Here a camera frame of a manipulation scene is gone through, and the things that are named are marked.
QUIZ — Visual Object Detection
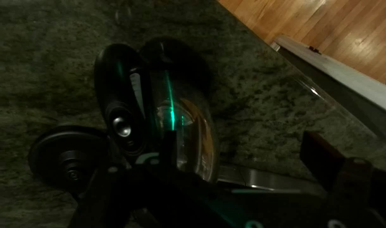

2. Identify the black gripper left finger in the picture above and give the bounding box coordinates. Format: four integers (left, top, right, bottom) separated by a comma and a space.
69, 154, 189, 228

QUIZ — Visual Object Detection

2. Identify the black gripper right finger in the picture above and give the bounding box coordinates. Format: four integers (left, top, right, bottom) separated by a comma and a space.
300, 131, 386, 228

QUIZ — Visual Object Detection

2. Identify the black round kettle base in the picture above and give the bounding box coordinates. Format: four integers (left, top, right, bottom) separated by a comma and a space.
28, 126, 122, 195

